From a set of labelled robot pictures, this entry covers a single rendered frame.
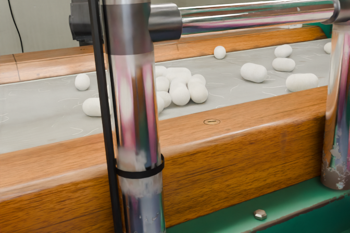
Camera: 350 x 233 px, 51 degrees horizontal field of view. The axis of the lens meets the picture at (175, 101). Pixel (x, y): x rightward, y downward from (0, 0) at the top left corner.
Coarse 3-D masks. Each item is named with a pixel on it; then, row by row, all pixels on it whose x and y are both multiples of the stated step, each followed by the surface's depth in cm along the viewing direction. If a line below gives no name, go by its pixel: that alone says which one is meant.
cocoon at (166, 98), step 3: (159, 93) 36; (162, 93) 36; (165, 93) 37; (168, 93) 37; (162, 96) 36; (165, 96) 36; (168, 96) 36; (165, 99) 36; (168, 99) 36; (165, 102) 36; (168, 102) 37; (165, 105) 36; (168, 105) 37
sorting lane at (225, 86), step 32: (160, 64) 58; (192, 64) 57; (224, 64) 56; (320, 64) 53; (0, 96) 44; (32, 96) 44; (64, 96) 43; (96, 96) 42; (224, 96) 40; (256, 96) 39; (0, 128) 34; (32, 128) 33; (64, 128) 33; (96, 128) 33
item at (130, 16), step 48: (96, 0) 16; (144, 0) 16; (288, 0) 20; (336, 0) 21; (96, 48) 17; (144, 48) 17; (336, 48) 24; (144, 96) 17; (336, 96) 24; (144, 144) 18; (336, 144) 25; (144, 192) 18; (288, 192) 26; (336, 192) 26
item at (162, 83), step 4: (160, 76) 42; (156, 80) 41; (160, 80) 40; (164, 80) 41; (168, 80) 42; (156, 84) 40; (160, 84) 40; (164, 84) 40; (168, 84) 41; (160, 88) 40; (164, 88) 40; (168, 88) 41
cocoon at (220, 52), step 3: (216, 48) 60; (219, 48) 59; (222, 48) 59; (216, 51) 59; (219, 51) 59; (222, 51) 59; (225, 51) 59; (216, 54) 59; (219, 54) 59; (222, 54) 59; (225, 54) 59; (216, 57) 60; (219, 57) 59; (222, 57) 59
